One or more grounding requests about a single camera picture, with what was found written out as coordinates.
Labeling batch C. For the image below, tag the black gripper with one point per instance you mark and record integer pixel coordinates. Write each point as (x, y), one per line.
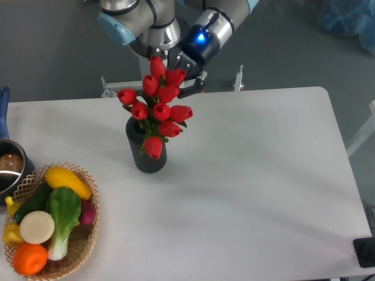
(191, 54)

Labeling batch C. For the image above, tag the red tulip bouquet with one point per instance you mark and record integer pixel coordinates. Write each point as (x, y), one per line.
(151, 108)

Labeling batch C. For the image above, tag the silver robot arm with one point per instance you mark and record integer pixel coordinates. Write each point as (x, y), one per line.
(153, 28)

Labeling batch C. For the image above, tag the blue plastic bag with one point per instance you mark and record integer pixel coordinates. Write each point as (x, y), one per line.
(350, 19)

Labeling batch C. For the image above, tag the purple sweet potato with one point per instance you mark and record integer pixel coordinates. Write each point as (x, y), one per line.
(88, 213)

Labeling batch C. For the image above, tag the yellow squash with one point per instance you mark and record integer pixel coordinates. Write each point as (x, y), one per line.
(57, 177)

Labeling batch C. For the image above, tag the green bok choy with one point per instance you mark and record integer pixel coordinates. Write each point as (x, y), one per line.
(64, 205)

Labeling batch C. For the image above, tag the woven wicker basket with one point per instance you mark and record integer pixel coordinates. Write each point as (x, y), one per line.
(82, 238)

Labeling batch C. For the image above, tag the dark green cucumber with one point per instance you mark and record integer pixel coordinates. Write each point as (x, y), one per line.
(36, 202)

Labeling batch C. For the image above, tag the cream round bun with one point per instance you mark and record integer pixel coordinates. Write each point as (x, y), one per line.
(36, 227)

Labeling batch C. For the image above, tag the yellow banana tip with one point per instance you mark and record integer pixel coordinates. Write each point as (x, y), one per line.
(12, 207)

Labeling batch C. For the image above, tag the black device at edge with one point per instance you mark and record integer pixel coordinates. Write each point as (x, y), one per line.
(364, 249)

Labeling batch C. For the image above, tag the yellow bell pepper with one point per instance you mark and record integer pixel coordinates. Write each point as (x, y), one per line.
(11, 235)

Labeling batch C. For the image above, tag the orange fruit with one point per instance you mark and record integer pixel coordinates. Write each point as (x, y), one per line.
(29, 259)

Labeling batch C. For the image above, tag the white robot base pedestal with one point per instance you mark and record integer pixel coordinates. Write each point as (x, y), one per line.
(159, 41)

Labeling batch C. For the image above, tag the white frame bar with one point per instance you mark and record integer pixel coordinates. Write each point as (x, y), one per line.
(362, 134)

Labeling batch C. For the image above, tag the blue handled saucepan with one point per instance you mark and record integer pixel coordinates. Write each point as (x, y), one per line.
(15, 164)

